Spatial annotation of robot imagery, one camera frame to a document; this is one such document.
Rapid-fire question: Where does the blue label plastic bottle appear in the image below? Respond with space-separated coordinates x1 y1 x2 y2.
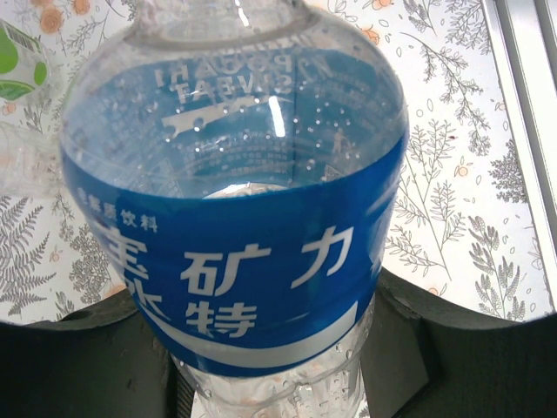
57 0 411 418

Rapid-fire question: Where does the clear unlabelled plastic bottle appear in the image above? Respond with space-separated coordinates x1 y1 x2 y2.
0 119 66 199

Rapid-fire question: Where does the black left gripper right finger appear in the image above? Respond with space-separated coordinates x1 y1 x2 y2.
359 273 557 418

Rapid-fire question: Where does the green label plastic bottle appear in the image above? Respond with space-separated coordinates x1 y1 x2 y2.
0 24 50 102

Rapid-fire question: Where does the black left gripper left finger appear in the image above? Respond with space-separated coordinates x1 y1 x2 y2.
0 289 180 418

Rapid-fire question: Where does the wide grooved aluminium frame rail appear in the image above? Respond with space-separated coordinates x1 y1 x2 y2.
482 0 557 245

